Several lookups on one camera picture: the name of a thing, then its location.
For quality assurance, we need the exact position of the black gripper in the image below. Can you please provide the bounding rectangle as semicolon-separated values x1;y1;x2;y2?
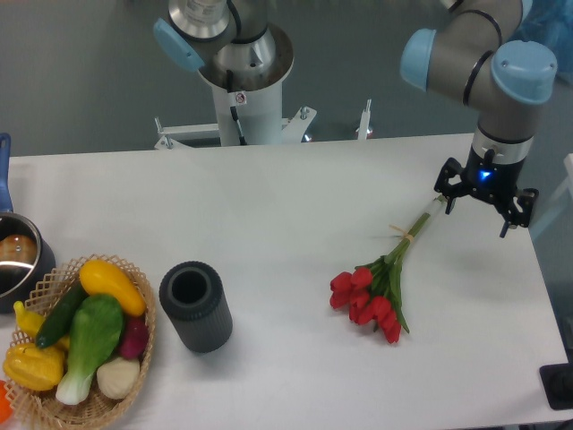
434;149;539;237

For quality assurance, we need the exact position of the red tulip bouquet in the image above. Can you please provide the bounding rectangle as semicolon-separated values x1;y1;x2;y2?
329;196;447;345

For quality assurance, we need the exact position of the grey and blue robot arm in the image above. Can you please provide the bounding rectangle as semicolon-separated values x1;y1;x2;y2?
153;1;557;229

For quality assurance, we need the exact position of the blue plastic bag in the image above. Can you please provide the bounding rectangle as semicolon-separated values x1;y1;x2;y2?
512;0;572;86

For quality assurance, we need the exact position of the black device at table edge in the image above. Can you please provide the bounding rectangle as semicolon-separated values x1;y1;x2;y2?
539;363;572;410

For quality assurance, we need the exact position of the dark grey ribbed vase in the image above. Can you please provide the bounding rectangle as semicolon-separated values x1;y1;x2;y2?
159;261;233;354

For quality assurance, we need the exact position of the purple radish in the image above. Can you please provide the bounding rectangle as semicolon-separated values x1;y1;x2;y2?
117;318;150;359

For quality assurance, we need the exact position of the yellow squash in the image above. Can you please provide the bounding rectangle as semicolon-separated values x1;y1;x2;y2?
79;260;147;317

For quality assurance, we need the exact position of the green bok choy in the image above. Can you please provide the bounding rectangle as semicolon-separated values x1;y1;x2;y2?
56;294;124;406

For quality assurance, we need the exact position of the white garlic bulb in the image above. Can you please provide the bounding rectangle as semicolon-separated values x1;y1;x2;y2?
97;357;140;400

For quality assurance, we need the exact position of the green cucumber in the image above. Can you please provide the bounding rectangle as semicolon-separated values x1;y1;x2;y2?
35;281;88;348

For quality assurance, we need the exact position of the small yellow gourd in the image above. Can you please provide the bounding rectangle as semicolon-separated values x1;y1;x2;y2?
13;301;70;351

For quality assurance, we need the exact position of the yellow bell pepper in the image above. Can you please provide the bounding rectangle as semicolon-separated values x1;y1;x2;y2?
3;343;65;391

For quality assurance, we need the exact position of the woven wicker basket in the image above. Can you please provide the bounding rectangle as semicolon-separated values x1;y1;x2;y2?
4;254;156;429

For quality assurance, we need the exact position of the orange fruit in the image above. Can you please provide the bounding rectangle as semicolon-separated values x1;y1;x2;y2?
0;380;13;424

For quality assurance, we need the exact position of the white frame at right edge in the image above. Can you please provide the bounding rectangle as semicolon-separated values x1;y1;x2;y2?
529;153;572;241

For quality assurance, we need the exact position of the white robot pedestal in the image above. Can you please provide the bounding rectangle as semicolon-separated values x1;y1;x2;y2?
153;24;376;151

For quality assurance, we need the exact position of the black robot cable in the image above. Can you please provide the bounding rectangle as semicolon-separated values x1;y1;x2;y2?
226;69;248;146

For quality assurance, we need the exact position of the blue handled saucepan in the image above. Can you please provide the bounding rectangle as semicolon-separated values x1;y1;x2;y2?
1;133;56;314

